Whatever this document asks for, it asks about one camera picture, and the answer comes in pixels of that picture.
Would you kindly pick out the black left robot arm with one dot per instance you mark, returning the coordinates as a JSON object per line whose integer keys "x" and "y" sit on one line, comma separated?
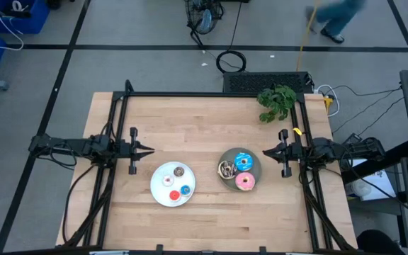
{"x": 73, "y": 146}

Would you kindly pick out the small chocolate frosted donut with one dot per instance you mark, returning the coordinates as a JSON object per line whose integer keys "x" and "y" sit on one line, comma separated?
{"x": 176, "y": 173}

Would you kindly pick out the small blue sprinkled donut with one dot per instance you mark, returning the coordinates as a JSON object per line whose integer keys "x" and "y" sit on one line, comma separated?
{"x": 183, "y": 193}

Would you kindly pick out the black perforated computer case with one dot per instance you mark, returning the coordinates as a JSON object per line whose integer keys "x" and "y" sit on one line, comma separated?
{"x": 260, "y": 82}

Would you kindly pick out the small white pink donut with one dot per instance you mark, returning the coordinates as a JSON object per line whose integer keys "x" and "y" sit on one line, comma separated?
{"x": 165, "y": 178}

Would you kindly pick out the large pink frosted donut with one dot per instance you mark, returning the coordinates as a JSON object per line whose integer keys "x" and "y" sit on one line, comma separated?
{"x": 240, "y": 186}

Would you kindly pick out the black desk crossbar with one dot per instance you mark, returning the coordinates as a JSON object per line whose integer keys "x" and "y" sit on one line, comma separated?
{"x": 395, "y": 157}

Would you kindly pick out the black frame bracket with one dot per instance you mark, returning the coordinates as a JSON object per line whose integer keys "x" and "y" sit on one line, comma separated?
{"x": 263, "y": 249}
{"x": 159, "y": 248}

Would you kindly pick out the yellow tape tag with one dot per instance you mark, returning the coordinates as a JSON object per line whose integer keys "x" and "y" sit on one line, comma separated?
{"x": 297, "y": 131}

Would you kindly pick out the black power adapter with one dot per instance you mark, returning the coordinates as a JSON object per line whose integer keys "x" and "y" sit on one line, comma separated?
{"x": 353, "y": 137}

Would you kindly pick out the black floor fan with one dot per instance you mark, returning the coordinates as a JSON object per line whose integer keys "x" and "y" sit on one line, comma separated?
{"x": 204, "y": 17}

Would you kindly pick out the person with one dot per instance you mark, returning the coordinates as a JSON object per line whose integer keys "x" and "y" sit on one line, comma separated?
{"x": 338, "y": 17}
{"x": 379, "y": 244}

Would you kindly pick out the large chocolate sprinkled donut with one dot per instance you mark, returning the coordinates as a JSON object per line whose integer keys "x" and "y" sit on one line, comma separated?
{"x": 232, "y": 174}

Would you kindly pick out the grey round plate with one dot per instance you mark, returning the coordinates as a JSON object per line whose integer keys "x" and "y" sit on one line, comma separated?
{"x": 257, "y": 166}

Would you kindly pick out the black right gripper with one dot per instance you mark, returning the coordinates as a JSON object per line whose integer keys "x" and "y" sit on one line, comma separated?
{"x": 294, "y": 151}

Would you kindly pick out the green potted plant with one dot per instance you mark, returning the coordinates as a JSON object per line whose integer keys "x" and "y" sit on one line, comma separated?
{"x": 278, "y": 101}

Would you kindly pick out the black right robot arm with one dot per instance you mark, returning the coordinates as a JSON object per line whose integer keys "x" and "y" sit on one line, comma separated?
{"x": 349, "y": 150}

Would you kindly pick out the white round plate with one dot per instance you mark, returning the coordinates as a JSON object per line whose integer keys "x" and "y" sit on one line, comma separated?
{"x": 161, "y": 196}

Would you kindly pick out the small red frosted donut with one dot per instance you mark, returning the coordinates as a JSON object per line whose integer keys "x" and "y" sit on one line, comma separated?
{"x": 171, "y": 197}

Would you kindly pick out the large blue frosted donut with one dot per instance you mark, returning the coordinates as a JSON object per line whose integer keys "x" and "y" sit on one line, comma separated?
{"x": 238, "y": 166}

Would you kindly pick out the black aluminium table frame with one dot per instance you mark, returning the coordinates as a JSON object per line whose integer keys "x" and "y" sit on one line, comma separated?
{"x": 207, "y": 94}

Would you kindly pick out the white paper sheet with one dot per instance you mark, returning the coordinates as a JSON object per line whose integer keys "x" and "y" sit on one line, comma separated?
{"x": 374, "y": 180}

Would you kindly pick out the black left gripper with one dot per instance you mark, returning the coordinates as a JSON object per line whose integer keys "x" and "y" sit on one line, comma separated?
{"x": 127, "y": 149}

